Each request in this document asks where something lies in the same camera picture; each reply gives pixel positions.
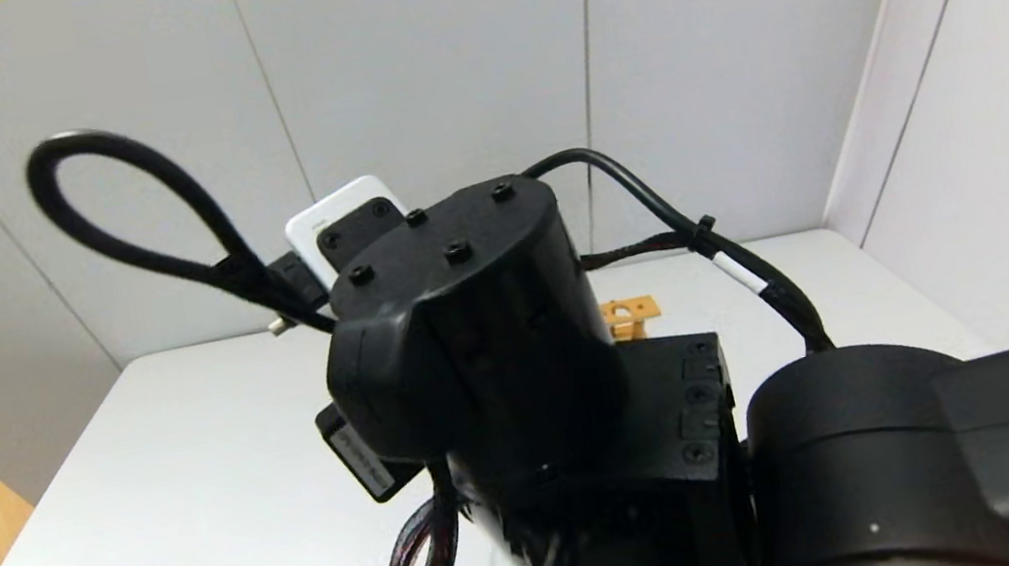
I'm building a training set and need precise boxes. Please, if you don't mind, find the wooden test tube rack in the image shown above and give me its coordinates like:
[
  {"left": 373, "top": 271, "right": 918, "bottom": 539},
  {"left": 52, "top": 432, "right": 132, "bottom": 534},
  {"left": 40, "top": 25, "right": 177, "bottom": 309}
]
[{"left": 599, "top": 292, "right": 666, "bottom": 347}]

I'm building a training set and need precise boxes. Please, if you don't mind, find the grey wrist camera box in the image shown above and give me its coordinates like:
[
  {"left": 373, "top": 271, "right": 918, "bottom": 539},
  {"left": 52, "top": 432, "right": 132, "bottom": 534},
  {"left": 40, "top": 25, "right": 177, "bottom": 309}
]
[{"left": 278, "top": 170, "right": 419, "bottom": 295}]

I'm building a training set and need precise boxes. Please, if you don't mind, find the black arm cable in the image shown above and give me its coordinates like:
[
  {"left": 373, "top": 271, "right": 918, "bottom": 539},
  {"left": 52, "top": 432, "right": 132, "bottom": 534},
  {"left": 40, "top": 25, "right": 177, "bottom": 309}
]
[{"left": 517, "top": 113, "right": 837, "bottom": 397}]

